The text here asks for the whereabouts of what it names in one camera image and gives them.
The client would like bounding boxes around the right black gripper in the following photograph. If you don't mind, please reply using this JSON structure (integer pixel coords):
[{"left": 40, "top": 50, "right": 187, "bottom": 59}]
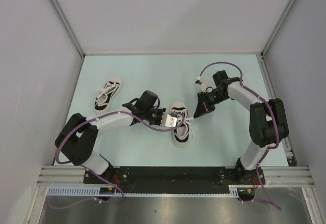
[{"left": 194, "top": 90, "right": 229, "bottom": 119}]

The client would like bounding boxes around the black white sneaker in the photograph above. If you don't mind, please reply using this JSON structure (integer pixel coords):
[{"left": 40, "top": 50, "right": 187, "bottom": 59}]
[
  {"left": 94, "top": 77, "right": 122, "bottom": 114},
  {"left": 170, "top": 101, "right": 192, "bottom": 147}
]

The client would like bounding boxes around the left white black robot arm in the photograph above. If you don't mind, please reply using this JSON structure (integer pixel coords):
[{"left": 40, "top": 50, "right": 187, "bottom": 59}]
[{"left": 55, "top": 90, "right": 167, "bottom": 183}]

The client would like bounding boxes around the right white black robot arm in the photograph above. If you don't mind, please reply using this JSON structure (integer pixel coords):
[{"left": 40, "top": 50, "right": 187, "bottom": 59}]
[{"left": 194, "top": 71, "right": 289, "bottom": 184}]

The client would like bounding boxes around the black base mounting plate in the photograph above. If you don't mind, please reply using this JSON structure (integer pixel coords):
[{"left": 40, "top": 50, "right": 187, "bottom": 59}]
[{"left": 84, "top": 166, "right": 266, "bottom": 194}]

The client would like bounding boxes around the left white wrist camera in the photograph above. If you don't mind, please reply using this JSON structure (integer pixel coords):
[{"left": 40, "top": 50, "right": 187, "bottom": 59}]
[{"left": 160, "top": 112, "right": 177, "bottom": 128}]

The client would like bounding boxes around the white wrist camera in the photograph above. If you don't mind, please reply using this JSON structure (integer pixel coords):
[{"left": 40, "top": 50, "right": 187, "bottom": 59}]
[
  {"left": 195, "top": 76, "right": 208, "bottom": 93},
  {"left": 160, "top": 112, "right": 177, "bottom": 128}
]

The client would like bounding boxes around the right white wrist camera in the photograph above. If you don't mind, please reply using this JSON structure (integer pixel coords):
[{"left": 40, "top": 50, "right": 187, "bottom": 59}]
[{"left": 195, "top": 76, "right": 208, "bottom": 93}]

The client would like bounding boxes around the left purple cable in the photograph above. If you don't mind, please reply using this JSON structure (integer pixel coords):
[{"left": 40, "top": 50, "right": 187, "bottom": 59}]
[{"left": 47, "top": 110, "right": 186, "bottom": 209}]

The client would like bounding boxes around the purple cable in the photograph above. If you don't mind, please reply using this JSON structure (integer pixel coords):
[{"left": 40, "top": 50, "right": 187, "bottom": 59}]
[
  {"left": 197, "top": 61, "right": 282, "bottom": 211},
  {"left": 47, "top": 110, "right": 186, "bottom": 209}
]

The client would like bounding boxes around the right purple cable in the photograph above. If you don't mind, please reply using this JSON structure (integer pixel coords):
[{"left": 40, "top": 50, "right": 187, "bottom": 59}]
[{"left": 197, "top": 61, "right": 282, "bottom": 211}]

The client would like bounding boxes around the grey slotted cable duct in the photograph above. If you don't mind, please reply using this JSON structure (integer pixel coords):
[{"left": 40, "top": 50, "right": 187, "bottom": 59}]
[{"left": 47, "top": 185, "right": 254, "bottom": 198}]

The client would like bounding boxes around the aluminium front frame rail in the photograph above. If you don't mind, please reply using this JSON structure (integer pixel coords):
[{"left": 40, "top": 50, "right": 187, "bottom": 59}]
[{"left": 37, "top": 166, "right": 314, "bottom": 187}]

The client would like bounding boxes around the left aluminium corner post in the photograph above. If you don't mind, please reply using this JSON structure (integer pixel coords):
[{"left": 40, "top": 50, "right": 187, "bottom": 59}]
[{"left": 48, "top": 0, "right": 86, "bottom": 60}]

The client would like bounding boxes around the aluminium corner post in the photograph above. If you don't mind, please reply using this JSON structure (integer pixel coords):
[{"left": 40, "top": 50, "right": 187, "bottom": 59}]
[
  {"left": 260, "top": 0, "right": 297, "bottom": 58},
  {"left": 48, "top": 0, "right": 86, "bottom": 60}
]

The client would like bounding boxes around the right aluminium corner post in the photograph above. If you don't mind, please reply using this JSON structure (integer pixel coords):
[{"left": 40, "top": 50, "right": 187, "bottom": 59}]
[{"left": 260, "top": 0, "right": 297, "bottom": 58}]

